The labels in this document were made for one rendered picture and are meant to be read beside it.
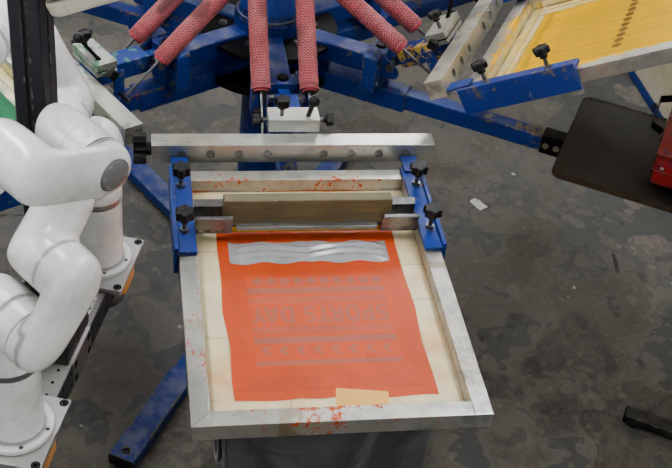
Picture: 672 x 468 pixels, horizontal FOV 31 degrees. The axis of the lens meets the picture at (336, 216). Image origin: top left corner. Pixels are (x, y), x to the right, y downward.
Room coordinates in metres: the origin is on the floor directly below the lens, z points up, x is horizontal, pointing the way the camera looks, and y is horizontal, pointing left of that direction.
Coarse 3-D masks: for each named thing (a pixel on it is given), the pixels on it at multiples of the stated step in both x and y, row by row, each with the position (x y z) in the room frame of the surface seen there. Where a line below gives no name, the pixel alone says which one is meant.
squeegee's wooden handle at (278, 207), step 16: (384, 192) 2.17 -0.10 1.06; (224, 208) 2.06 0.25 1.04; (240, 208) 2.07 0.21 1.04; (256, 208) 2.07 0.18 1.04; (272, 208) 2.08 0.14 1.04; (288, 208) 2.09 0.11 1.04; (304, 208) 2.10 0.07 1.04; (320, 208) 2.11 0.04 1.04; (336, 208) 2.12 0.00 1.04; (352, 208) 2.12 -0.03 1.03; (368, 208) 2.13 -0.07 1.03; (384, 208) 2.14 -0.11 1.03
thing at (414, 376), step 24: (312, 240) 2.09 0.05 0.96; (336, 240) 2.10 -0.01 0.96; (384, 240) 2.12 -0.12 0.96; (312, 264) 2.01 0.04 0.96; (336, 264) 2.02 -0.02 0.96; (360, 264) 2.03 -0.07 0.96; (384, 264) 2.04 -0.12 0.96; (384, 288) 1.96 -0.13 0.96; (408, 288) 1.97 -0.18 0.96; (408, 312) 1.89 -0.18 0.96; (408, 336) 1.82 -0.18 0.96; (408, 360) 1.75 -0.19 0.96; (336, 384) 1.65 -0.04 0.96; (360, 384) 1.66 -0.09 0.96; (384, 384) 1.67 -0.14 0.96; (408, 384) 1.68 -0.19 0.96; (432, 384) 1.69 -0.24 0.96
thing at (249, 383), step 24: (240, 240) 2.06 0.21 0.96; (264, 240) 2.07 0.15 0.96; (288, 240) 2.08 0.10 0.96; (264, 264) 1.99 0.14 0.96; (288, 264) 2.00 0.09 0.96; (240, 288) 1.90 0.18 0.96; (240, 312) 1.82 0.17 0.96; (240, 336) 1.75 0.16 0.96; (240, 360) 1.69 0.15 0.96; (240, 384) 1.62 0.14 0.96; (264, 384) 1.63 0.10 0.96; (288, 384) 1.64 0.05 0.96; (312, 384) 1.65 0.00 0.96
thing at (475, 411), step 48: (192, 192) 2.21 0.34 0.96; (192, 288) 1.84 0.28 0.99; (432, 288) 1.97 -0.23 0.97; (192, 336) 1.70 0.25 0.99; (192, 384) 1.57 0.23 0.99; (480, 384) 1.67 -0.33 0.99; (192, 432) 1.47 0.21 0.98; (240, 432) 1.49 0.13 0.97; (288, 432) 1.51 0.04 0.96; (336, 432) 1.53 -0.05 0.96
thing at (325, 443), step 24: (384, 432) 1.66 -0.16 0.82; (408, 432) 1.67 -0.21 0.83; (432, 432) 1.67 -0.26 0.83; (240, 456) 1.58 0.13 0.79; (264, 456) 1.60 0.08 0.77; (288, 456) 1.60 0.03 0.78; (312, 456) 1.62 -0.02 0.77; (336, 456) 1.64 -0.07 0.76; (360, 456) 1.64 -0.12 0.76; (384, 456) 1.67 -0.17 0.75; (408, 456) 1.66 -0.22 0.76
